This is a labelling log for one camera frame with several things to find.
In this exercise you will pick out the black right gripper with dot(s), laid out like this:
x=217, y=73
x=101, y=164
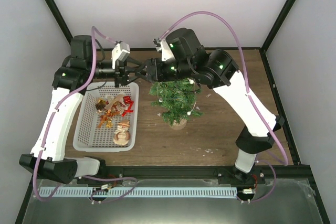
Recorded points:
x=156, y=72

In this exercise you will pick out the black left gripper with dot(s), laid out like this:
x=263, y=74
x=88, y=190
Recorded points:
x=122, y=72

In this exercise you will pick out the red gift box ornament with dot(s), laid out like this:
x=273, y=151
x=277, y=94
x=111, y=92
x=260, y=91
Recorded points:
x=127, y=99

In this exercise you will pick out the small green christmas tree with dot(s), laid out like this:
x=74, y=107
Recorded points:
x=174, y=123

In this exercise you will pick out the white ball string lights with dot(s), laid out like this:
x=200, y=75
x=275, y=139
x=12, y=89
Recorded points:
x=178, y=97

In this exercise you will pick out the white perforated plastic basket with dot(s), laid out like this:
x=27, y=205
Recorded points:
x=88, y=137

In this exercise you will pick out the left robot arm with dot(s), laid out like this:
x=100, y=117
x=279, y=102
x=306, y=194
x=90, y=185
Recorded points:
x=47, y=158

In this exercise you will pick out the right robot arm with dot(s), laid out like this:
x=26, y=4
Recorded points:
x=183, y=56

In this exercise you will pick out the burlap bow ornament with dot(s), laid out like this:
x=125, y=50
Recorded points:
x=111, y=100

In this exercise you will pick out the red ribbon bow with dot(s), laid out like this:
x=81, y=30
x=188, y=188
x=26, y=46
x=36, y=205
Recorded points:
x=128, y=108

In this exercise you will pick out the brown pine cone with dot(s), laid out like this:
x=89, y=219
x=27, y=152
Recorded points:
x=100, y=104

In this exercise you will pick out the cinnamon stick bundle ornament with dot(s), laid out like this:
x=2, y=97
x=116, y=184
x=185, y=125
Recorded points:
x=106, y=119

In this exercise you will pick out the wooden snowman figurine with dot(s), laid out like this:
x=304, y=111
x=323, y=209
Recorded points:
x=122, y=134

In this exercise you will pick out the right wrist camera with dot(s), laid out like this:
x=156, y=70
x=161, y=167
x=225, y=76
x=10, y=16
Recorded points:
x=166, y=54

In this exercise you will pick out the white slotted cable duct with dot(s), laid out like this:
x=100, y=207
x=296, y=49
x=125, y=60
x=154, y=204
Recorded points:
x=149, y=192

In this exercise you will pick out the black aluminium front rail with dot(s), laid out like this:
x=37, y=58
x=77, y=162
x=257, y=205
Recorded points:
x=224, y=174

